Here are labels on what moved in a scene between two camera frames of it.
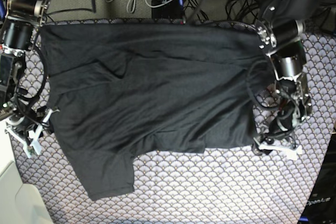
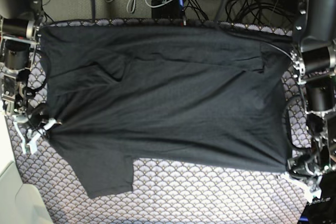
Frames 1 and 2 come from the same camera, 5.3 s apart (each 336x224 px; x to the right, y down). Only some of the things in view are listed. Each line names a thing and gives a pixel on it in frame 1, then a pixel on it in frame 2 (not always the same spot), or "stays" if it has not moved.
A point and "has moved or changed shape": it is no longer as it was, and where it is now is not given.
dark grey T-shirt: x=116 y=88 has moved or changed shape
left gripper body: x=294 y=105 to x=309 y=167
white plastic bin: x=19 y=203 stays
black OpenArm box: x=321 y=208 stays
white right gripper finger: x=35 y=144 to x=51 y=123
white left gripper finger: x=291 y=154 to x=310 y=194
